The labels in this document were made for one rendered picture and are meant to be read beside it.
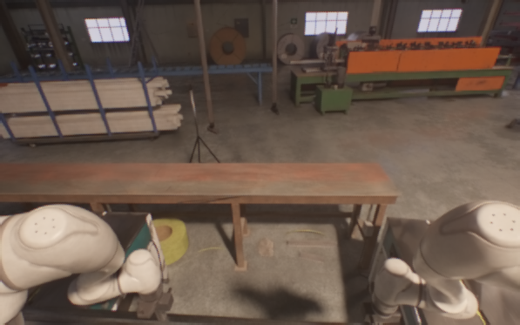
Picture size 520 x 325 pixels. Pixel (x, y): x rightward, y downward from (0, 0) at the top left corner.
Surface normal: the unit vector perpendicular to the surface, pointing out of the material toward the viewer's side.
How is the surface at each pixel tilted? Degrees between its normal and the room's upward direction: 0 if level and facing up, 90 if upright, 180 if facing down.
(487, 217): 31
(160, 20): 90
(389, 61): 90
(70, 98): 90
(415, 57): 90
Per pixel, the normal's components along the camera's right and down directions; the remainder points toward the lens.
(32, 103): 0.07, 0.50
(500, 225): -0.34, -0.55
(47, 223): 0.31, -0.51
